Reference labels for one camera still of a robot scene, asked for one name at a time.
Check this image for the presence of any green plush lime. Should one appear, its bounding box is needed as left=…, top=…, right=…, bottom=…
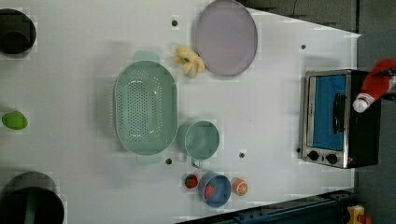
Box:
left=2, top=111, right=28, bottom=130

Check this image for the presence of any red plush ketchup bottle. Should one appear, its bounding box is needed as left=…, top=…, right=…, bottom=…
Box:
left=352, top=58, right=396, bottom=113

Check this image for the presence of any black round base upper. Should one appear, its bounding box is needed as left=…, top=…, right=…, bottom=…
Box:
left=0, top=8, right=36, bottom=54

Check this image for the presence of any yellow plush banana bunch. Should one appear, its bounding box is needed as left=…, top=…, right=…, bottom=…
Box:
left=172, top=46, right=205, bottom=78

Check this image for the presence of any plush strawberry on table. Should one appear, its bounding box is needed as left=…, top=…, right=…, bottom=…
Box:
left=184, top=174, right=199, bottom=189

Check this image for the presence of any yellow orange toy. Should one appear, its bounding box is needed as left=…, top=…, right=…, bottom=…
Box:
left=347, top=205, right=373, bottom=224

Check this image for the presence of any black round base lower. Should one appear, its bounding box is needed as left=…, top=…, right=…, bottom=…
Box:
left=0, top=172, right=65, bottom=224

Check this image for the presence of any black round base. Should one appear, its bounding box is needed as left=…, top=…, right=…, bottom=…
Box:
left=0, top=172, right=65, bottom=224
left=0, top=8, right=36, bottom=54

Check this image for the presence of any green mug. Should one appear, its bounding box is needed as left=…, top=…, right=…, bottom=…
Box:
left=177, top=120, right=220, bottom=169

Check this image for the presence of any plush strawberry in bowl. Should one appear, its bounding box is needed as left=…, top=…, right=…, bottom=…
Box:
left=204, top=184, right=216, bottom=199

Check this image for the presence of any grey round plate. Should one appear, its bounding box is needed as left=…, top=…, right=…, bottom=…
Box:
left=194, top=0, right=258, bottom=76

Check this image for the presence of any blue bowl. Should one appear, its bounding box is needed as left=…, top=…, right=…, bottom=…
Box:
left=198, top=171, right=232, bottom=208

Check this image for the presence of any silver black toaster oven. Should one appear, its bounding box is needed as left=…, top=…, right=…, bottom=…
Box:
left=302, top=69, right=381, bottom=169

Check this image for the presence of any plush orange slice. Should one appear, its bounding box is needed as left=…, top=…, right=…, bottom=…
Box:
left=232, top=178, right=248, bottom=196

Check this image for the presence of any green oval colander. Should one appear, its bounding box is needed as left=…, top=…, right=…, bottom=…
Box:
left=113, top=51, right=178, bottom=165

